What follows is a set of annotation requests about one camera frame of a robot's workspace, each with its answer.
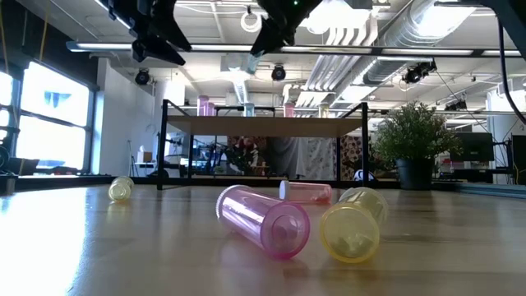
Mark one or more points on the blue mat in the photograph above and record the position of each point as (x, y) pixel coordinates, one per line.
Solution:
(493, 190)

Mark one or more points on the black overhead light bar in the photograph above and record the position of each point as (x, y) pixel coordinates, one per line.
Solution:
(377, 51)

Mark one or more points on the black ceiling spotlight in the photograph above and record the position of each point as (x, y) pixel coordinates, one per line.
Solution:
(455, 106)
(419, 72)
(278, 72)
(142, 77)

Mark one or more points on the black and white ball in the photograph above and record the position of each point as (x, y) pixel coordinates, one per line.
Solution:
(363, 176)

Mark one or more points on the black table edge rail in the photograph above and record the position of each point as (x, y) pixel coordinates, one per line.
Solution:
(82, 181)

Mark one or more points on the brown patterned cloth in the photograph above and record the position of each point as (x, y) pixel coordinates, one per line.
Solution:
(351, 156)

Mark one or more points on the yellow pill bottle white cap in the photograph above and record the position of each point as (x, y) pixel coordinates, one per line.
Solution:
(349, 234)
(323, 112)
(120, 191)

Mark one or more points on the white floral cloth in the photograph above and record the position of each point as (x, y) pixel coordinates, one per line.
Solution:
(322, 158)

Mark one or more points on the large bright window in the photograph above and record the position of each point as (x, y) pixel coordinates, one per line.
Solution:
(53, 94)

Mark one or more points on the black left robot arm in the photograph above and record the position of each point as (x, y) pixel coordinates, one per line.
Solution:
(8, 183)

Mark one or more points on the black monitor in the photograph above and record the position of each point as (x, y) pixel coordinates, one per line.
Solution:
(520, 156)
(472, 146)

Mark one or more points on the black frame wooden shelf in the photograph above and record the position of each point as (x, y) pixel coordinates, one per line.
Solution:
(263, 126)

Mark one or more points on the white ceiling pipes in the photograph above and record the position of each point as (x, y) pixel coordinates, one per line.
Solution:
(341, 67)

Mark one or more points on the silver ceiling air duct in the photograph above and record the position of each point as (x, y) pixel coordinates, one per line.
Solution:
(411, 29)

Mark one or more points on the small cardboard box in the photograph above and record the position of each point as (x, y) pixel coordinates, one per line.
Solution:
(144, 157)

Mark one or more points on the red pill bottle white cap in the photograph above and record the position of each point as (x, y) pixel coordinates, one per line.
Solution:
(308, 192)
(289, 111)

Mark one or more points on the person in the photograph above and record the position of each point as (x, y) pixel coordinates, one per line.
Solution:
(248, 148)

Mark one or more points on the green potted plant black pot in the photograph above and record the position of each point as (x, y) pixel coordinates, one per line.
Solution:
(415, 172)

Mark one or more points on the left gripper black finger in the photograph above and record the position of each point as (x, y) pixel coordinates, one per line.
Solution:
(172, 33)
(152, 51)

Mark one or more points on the grey hanging cloth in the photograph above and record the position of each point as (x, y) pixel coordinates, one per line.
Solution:
(287, 158)

